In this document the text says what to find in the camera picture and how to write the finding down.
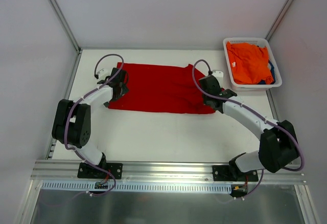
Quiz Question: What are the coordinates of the red polo shirt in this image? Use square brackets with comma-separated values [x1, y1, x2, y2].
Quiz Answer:
[108, 63, 215, 115]

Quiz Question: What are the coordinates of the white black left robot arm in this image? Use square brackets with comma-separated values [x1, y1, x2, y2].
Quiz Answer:
[52, 68, 129, 178]

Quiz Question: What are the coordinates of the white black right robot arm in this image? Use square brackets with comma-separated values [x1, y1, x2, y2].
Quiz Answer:
[199, 75, 302, 181]

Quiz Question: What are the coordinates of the orange t shirt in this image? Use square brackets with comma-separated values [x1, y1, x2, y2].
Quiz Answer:
[226, 42, 273, 85]

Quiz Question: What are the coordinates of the blue t shirt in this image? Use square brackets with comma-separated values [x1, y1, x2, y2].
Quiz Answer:
[257, 60, 276, 85]

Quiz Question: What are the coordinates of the white plastic laundry basket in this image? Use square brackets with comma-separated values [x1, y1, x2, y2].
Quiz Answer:
[223, 37, 282, 91]

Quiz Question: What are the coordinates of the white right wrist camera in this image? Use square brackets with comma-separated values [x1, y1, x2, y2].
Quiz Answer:
[212, 70, 224, 86]

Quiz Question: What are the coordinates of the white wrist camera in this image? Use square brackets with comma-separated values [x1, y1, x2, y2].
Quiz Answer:
[212, 70, 224, 86]
[96, 69, 111, 80]

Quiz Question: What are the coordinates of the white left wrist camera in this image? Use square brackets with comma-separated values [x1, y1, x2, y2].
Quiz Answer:
[96, 69, 111, 80]

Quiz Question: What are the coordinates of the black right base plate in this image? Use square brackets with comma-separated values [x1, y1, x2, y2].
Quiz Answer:
[212, 165, 259, 182]

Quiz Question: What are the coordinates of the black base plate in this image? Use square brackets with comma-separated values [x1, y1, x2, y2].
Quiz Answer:
[212, 165, 259, 182]
[77, 163, 123, 180]

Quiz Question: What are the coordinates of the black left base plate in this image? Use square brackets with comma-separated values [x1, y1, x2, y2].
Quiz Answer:
[77, 163, 123, 180]

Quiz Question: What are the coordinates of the aluminium frame post left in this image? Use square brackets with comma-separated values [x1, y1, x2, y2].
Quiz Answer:
[48, 0, 81, 53]

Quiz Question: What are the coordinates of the aluminium frame post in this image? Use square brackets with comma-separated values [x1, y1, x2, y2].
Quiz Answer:
[48, 0, 81, 53]
[265, 0, 295, 41]

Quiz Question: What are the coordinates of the aluminium mounting rail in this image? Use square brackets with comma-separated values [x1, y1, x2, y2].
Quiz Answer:
[31, 160, 307, 185]

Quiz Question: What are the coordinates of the white slotted cable duct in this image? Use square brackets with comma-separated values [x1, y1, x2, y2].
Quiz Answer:
[41, 181, 232, 194]

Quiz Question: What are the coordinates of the aluminium frame post right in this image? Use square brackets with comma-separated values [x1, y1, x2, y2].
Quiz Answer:
[265, 0, 295, 41]

